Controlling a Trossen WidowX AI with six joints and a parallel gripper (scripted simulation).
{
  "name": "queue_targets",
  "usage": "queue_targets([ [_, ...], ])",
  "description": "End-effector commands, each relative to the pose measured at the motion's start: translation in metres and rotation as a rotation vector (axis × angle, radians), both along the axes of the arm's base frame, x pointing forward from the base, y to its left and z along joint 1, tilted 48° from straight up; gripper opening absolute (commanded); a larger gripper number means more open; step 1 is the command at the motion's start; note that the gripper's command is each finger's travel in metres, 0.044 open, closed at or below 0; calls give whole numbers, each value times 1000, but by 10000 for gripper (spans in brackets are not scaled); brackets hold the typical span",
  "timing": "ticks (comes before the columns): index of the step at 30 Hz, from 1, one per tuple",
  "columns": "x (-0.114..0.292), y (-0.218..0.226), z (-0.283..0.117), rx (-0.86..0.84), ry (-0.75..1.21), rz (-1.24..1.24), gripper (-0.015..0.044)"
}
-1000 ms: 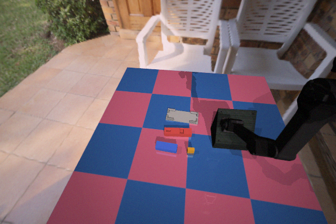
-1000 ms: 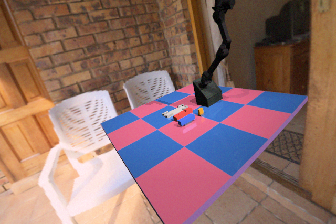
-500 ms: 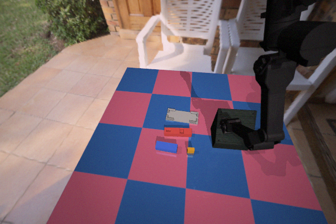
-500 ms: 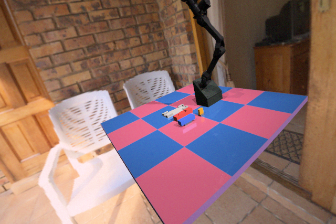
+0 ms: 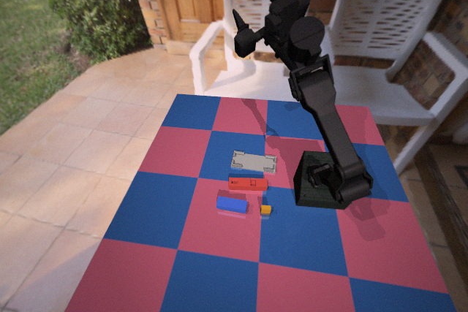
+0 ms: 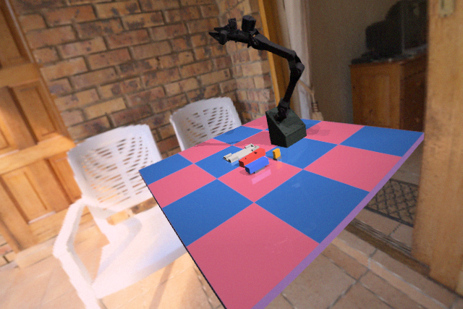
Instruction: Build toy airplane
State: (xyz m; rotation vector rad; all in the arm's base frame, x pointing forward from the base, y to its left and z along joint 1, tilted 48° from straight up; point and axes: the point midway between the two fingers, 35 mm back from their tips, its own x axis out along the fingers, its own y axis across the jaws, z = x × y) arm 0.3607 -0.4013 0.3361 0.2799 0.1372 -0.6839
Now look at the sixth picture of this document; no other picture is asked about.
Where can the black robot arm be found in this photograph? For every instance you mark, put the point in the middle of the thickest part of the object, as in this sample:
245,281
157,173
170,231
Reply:
260,42

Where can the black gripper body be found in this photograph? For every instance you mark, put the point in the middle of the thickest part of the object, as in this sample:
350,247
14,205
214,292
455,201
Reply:
226,36

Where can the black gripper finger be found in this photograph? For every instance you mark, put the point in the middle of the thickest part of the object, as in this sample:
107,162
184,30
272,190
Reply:
220,28
216,35

